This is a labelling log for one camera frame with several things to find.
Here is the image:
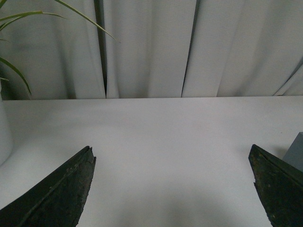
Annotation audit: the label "white plant pot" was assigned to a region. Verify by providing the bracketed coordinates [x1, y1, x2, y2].
[0, 95, 13, 165]

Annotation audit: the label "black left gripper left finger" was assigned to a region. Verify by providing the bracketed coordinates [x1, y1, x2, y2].
[0, 146, 96, 227]

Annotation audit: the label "green plant leaves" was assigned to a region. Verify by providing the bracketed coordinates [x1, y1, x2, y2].
[0, 0, 119, 95]

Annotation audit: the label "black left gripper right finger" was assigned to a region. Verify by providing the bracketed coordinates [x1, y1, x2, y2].
[248, 144, 303, 227]

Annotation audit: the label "gray cube base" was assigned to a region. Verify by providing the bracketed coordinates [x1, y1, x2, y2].
[282, 132, 303, 172]

